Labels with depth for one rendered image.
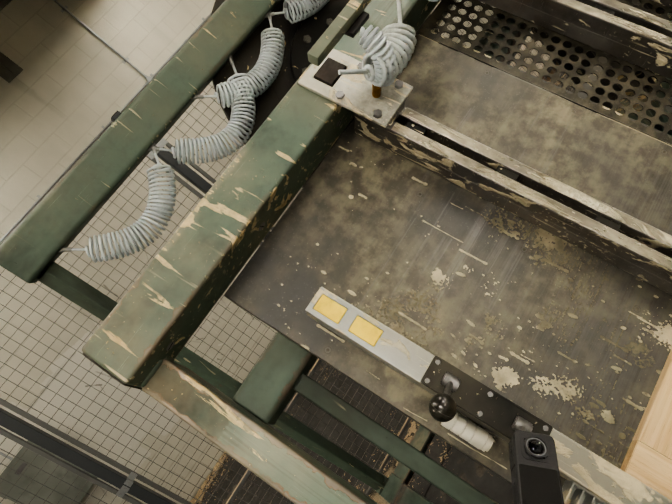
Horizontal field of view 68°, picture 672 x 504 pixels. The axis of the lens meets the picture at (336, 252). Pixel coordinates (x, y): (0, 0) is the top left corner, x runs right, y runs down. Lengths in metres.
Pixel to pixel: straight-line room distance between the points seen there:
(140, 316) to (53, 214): 0.52
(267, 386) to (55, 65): 5.02
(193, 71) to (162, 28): 4.51
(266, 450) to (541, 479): 0.40
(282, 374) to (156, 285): 0.26
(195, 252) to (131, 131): 0.55
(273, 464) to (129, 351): 0.28
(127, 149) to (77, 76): 4.34
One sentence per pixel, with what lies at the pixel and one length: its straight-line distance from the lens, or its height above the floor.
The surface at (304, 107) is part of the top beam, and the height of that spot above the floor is 1.90.
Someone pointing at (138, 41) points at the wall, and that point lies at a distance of 5.81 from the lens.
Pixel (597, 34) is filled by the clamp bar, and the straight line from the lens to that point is 1.23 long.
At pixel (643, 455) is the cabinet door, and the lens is 0.93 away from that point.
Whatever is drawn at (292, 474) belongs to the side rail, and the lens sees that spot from 0.81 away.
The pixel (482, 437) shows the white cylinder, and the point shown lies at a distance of 0.84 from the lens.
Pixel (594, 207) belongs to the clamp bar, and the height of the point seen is 1.45.
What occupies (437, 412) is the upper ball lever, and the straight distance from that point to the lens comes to 0.71.
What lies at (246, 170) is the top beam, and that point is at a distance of 0.90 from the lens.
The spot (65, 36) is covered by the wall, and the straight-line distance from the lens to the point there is 5.79.
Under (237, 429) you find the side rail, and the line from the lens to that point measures 0.83.
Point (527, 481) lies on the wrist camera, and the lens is 0.60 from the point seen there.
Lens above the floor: 1.98
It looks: 18 degrees down
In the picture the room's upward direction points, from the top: 51 degrees counter-clockwise
